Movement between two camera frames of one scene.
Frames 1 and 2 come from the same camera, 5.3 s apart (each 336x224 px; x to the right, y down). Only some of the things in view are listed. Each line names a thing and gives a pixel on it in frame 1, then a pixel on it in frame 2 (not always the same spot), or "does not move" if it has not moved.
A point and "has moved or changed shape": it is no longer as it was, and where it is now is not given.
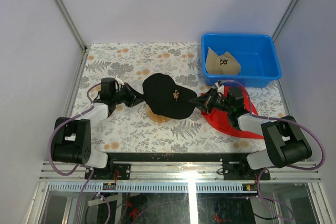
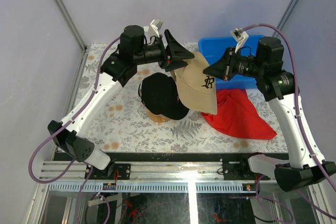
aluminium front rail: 186,172 does not move
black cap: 166,99 does not move
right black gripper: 205,103 -> 223,68
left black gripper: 133,96 -> 173,49
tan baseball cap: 223,64 has moved or changed shape
